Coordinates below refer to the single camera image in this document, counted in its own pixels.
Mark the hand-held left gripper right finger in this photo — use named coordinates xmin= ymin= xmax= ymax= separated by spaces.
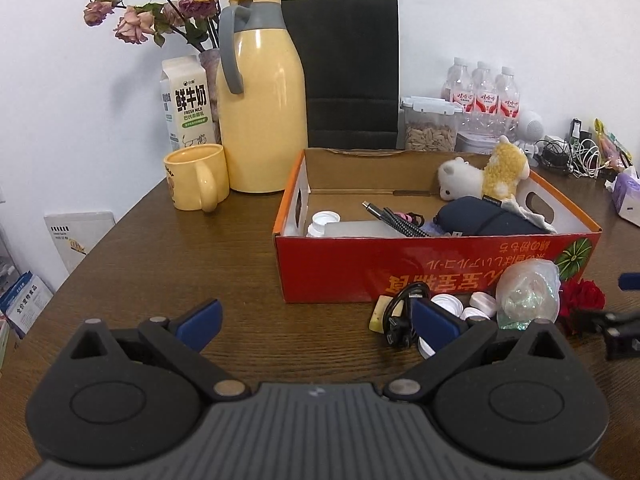
xmin=384 ymin=297 xmax=566 ymax=403

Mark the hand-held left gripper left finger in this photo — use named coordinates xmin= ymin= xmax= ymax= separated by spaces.
xmin=70 ymin=298 xmax=251 ymax=402

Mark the black cable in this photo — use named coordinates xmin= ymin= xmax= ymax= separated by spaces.
xmin=382 ymin=281 xmax=433 ymax=348

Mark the braided cable bundle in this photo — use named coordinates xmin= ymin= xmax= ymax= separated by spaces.
xmin=362 ymin=201 xmax=431 ymax=238

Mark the red cardboard box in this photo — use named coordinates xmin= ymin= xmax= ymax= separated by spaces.
xmin=272 ymin=147 xmax=602 ymax=304

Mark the white tissue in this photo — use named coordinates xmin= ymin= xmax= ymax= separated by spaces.
xmin=502 ymin=195 xmax=558 ymax=233

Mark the navy zip pouch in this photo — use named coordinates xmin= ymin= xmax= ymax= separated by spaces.
xmin=432 ymin=195 xmax=548 ymax=237

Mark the clear plastic box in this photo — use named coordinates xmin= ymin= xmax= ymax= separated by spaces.
xmin=322 ymin=220 xmax=401 ymax=238

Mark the white and yellow plush sheep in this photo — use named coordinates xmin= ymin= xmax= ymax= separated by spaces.
xmin=437 ymin=135 xmax=531 ymax=203

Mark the large white bottle cap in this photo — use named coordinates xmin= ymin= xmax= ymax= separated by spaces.
xmin=306 ymin=210 xmax=342 ymax=238

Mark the red fabric rose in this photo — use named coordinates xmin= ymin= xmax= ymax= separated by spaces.
xmin=559 ymin=279 xmax=606 ymax=333

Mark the pale yellow block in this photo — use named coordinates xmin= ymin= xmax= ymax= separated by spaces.
xmin=369 ymin=295 xmax=396 ymax=333

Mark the iridescent plastic bag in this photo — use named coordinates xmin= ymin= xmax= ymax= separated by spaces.
xmin=495 ymin=258 xmax=561 ymax=331

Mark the purple tissue pack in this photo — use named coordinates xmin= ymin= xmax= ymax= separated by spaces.
xmin=605 ymin=167 xmax=640 ymax=228

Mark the green and yellow snack packet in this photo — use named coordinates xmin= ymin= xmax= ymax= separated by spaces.
xmin=594 ymin=119 xmax=633 ymax=168

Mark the yellow mug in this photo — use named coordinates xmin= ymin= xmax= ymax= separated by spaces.
xmin=163 ymin=143 xmax=231 ymax=213

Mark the blue and white box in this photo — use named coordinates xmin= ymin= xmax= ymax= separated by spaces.
xmin=0 ymin=271 xmax=53 ymax=339

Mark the white round robot toy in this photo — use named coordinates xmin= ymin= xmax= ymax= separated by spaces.
xmin=515 ymin=110 xmax=547 ymax=158

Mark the clear nut container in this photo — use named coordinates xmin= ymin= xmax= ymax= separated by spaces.
xmin=400 ymin=96 xmax=463 ymax=152

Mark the white milk carton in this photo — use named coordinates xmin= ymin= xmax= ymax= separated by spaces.
xmin=160 ymin=55 xmax=217 ymax=151

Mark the yellow thermos jug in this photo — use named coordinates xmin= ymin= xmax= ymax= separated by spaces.
xmin=216 ymin=0 xmax=308 ymax=194

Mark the small water bottle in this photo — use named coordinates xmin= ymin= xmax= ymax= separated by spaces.
xmin=441 ymin=57 xmax=473 ymax=106
xmin=471 ymin=61 xmax=498 ymax=111
xmin=495 ymin=66 xmax=522 ymax=116

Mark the mottled flower vase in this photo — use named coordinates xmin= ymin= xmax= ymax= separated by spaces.
xmin=198 ymin=49 xmax=222 ymax=123

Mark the black paper bag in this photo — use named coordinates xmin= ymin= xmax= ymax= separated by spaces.
xmin=281 ymin=0 xmax=399 ymax=151

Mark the black charger with cable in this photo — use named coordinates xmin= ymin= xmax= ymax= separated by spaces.
xmin=540 ymin=135 xmax=573 ymax=173

